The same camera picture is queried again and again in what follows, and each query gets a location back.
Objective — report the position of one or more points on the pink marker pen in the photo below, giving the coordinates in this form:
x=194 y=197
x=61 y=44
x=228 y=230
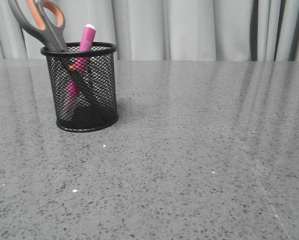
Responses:
x=87 y=37

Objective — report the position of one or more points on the grey orange scissors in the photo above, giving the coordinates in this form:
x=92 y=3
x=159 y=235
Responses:
x=50 y=22

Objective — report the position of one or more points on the black mesh pen holder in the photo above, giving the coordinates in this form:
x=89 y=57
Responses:
x=100 y=79

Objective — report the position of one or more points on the grey curtain backdrop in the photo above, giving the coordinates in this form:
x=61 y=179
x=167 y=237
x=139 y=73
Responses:
x=193 y=30

